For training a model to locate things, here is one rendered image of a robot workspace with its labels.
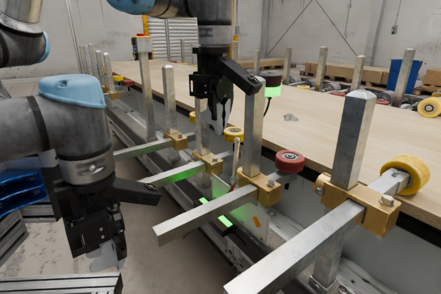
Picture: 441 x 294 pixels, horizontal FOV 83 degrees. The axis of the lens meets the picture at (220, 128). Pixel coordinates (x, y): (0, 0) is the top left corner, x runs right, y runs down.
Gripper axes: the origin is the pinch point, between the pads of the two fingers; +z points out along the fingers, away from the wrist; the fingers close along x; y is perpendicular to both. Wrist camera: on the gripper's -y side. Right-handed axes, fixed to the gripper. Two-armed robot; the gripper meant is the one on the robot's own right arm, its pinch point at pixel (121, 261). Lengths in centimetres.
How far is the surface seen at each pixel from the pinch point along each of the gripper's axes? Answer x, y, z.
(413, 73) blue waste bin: -141, -598, 34
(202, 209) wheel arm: 0.0, -18.3, -3.4
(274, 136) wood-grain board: -14, -57, -7
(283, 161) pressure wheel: 0.7, -44.2, -7.8
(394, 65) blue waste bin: -175, -589, 21
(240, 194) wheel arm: 0.7, -29.0, -3.4
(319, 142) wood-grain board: -2, -65, -7
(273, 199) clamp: 4.9, -36.5, -1.3
